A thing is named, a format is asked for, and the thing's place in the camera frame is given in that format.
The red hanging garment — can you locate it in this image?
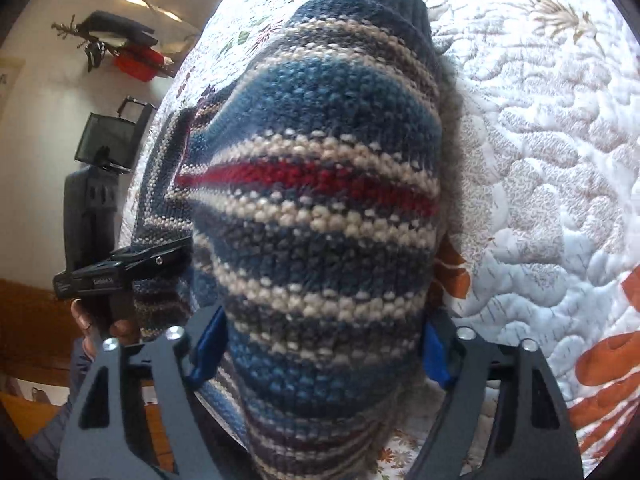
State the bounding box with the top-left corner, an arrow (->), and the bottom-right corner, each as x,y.
112,45 -> 169,82

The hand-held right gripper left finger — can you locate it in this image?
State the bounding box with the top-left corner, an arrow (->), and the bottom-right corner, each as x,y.
56,305 -> 228,480

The person's left hand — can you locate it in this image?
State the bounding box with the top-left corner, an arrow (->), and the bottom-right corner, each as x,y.
70,299 -> 137,361

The striped knitted sweater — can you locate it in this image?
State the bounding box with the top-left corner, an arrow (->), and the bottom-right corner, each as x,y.
131,0 -> 451,480

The wooden furniture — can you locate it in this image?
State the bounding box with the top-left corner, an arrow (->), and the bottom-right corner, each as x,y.
0,279 -> 77,392

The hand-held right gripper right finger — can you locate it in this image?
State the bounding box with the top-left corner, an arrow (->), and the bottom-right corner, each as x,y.
410,310 -> 585,480

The black chair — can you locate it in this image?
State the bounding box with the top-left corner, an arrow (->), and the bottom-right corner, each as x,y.
74,95 -> 156,173

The person's left forearm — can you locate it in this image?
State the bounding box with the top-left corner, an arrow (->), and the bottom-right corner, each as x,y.
27,337 -> 97,467

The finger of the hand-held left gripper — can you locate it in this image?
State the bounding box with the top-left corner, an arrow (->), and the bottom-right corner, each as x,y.
107,236 -> 195,282

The floral quilted bedspread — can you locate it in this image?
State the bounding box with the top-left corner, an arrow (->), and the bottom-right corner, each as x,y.
150,0 -> 637,480

